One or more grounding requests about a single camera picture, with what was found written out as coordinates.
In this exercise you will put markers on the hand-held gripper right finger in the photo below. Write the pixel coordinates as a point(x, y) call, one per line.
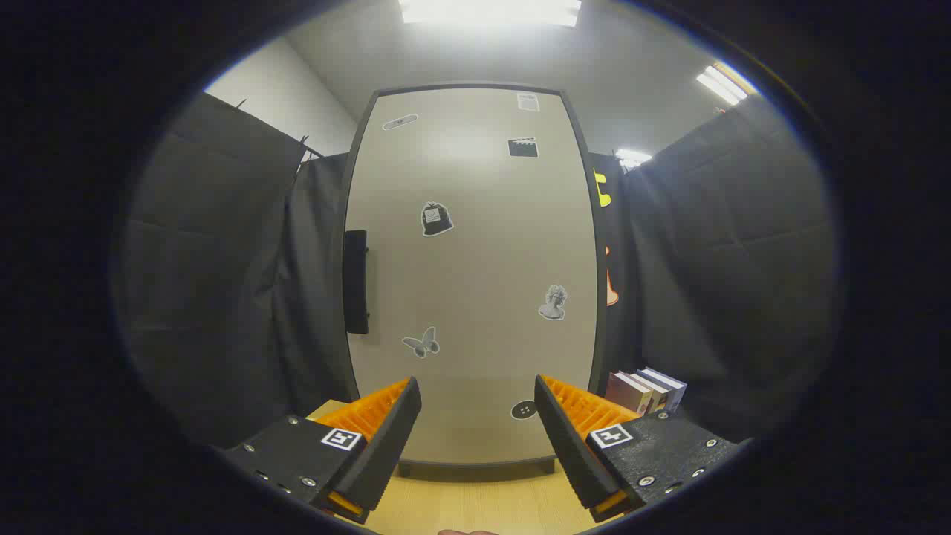
point(568, 446)

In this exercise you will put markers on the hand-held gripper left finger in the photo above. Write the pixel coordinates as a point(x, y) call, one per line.
point(390, 446)

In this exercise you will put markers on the dark grey cabinet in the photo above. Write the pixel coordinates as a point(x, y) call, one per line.
point(602, 297)

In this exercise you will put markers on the black backdrop cloth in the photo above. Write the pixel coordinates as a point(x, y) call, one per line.
point(215, 282)

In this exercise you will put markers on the small ceiling light panel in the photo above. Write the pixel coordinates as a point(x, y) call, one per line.
point(633, 157)

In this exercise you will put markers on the striped ceiling light panel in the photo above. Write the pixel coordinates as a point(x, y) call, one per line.
point(722, 83)

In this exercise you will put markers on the wide ceiling light panel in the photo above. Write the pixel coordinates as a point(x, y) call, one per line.
point(490, 11)

